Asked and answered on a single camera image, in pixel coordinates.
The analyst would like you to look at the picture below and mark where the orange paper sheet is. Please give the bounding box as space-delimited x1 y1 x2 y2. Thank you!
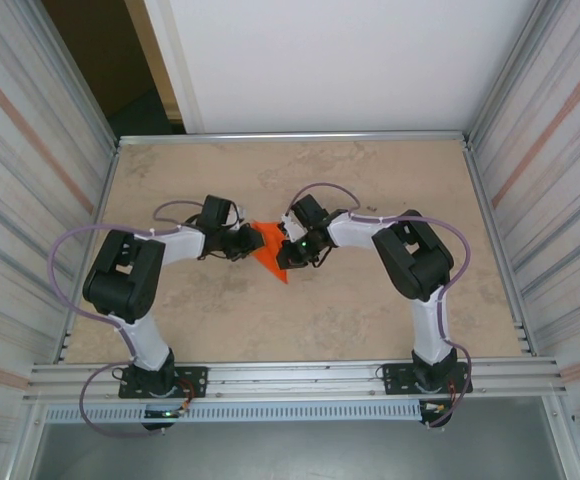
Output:
249 219 291 285

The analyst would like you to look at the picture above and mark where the grey metal sheet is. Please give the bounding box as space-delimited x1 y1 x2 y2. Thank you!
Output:
29 397 569 480

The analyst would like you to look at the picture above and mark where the small electronics board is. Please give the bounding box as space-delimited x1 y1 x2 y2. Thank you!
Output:
142 407 191 432
418 399 455 430

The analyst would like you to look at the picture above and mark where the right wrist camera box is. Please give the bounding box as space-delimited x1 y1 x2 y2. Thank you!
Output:
279 213 305 242

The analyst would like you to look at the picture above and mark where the aluminium table edge rail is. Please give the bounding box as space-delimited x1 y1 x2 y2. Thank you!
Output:
117 130 467 147
462 139 539 357
58 142 122 364

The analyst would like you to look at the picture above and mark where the wide aluminium mounting rail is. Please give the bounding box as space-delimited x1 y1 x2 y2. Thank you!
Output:
28 355 569 401

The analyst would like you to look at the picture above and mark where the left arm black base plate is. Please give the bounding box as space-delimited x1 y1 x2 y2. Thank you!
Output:
118 366 209 400

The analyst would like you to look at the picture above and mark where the slotted grey cable duct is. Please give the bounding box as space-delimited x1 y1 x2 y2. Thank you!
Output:
43 401 424 424

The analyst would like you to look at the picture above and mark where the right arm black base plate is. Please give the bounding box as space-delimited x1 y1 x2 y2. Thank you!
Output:
379 362 471 396

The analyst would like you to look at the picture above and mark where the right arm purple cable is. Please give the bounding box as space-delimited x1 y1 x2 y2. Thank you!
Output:
282 181 474 430

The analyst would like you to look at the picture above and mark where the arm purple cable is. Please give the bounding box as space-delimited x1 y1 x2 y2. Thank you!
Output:
48 198 209 438
282 181 474 430

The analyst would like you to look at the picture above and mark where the white door frame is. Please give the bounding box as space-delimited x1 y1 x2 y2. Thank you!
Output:
142 0 206 135

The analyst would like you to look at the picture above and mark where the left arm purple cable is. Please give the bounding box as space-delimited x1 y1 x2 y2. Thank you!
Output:
48 198 209 438

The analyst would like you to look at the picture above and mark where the corrugated enclosure panel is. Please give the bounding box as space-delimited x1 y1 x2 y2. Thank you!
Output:
469 0 580 480
0 0 116 480

